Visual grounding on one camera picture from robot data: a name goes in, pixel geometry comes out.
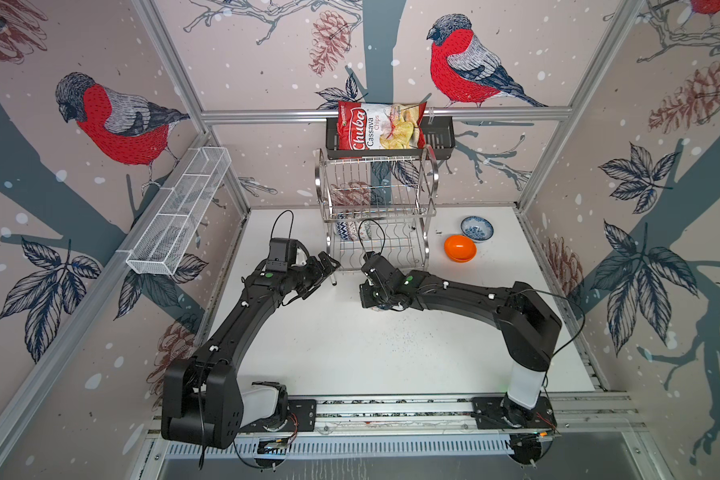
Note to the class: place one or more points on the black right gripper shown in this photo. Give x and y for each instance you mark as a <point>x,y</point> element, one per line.
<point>365,301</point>

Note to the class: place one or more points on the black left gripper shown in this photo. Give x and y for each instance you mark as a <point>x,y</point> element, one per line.
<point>318,272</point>

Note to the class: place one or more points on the dark red pattern bowl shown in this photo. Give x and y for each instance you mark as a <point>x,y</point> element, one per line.
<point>351,231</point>

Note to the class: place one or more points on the green pattern bowl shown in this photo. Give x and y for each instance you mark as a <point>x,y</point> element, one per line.
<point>363,230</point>

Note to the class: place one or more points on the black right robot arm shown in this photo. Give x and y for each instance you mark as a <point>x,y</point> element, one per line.
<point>528,325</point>

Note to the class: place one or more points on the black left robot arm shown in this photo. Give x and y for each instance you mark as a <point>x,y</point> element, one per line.
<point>202,401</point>

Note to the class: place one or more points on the steel two-tier dish rack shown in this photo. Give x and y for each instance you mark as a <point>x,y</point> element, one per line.
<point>395,193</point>

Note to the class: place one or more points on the plain orange bowl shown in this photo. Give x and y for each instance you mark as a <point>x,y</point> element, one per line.
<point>460,248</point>

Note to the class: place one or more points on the blue floral small bowl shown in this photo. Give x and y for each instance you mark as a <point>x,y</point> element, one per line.
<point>477,228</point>

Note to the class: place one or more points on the red cassava chips bag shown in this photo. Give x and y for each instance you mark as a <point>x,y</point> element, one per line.
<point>372,126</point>

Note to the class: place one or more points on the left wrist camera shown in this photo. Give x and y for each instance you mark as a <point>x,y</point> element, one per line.
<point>283,254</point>

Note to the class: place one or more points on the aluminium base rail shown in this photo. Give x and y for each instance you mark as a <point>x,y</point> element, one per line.
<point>417,426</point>

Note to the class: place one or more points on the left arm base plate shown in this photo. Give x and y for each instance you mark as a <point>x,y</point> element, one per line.
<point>300,417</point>

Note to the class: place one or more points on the white mesh wall shelf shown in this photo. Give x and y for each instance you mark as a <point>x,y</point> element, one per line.
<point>168,236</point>

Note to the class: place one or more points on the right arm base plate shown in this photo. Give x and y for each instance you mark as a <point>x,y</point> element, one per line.
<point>499,412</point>

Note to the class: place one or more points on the aluminium frame corner post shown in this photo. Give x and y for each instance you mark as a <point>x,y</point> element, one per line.
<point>158,33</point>

